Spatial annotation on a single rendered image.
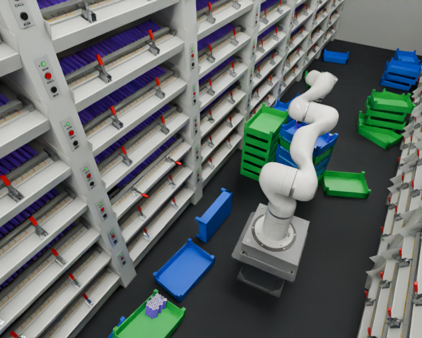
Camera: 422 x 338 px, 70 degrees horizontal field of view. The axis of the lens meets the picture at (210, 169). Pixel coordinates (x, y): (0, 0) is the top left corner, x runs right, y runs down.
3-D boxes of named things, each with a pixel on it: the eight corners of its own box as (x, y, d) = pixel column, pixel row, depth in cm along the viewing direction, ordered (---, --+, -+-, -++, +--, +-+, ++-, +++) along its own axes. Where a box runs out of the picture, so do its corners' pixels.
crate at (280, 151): (328, 161, 206) (331, 153, 201) (310, 175, 197) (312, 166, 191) (294, 141, 223) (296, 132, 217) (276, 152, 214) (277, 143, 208)
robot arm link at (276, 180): (290, 223, 129) (304, 186, 113) (250, 208, 134) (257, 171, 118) (296, 203, 137) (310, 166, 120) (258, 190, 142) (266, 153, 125)
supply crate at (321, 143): (335, 143, 195) (338, 133, 190) (316, 157, 186) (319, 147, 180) (298, 123, 212) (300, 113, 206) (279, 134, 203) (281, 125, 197)
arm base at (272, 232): (298, 226, 151) (307, 203, 138) (284, 255, 139) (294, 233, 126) (263, 210, 157) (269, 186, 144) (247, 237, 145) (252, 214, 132)
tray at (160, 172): (189, 150, 177) (194, 140, 169) (115, 222, 139) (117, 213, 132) (163, 130, 179) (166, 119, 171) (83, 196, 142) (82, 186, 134)
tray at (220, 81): (245, 72, 206) (254, 55, 195) (197, 114, 169) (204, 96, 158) (222, 55, 208) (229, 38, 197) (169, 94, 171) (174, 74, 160)
